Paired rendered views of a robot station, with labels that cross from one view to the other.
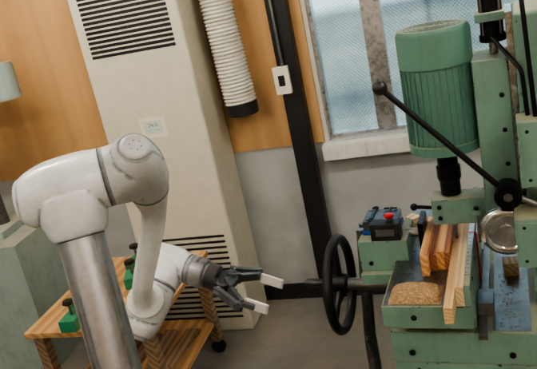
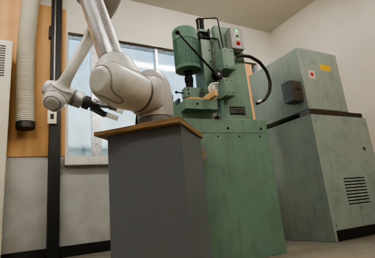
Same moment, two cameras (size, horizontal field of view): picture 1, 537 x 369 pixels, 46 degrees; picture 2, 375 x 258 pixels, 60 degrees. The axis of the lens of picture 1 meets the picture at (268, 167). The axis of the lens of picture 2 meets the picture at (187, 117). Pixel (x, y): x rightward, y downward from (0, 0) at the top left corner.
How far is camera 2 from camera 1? 179 cm
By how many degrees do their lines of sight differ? 57
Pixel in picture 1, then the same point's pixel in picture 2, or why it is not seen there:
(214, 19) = (25, 76)
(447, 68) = (193, 37)
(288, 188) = (37, 182)
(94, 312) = (105, 14)
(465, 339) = (211, 121)
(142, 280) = (75, 64)
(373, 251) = not seen: hidden behind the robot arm
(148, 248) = (85, 48)
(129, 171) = not seen: outside the picture
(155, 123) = not seen: outside the picture
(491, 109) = (206, 54)
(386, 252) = not seen: hidden behind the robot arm
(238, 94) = (28, 115)
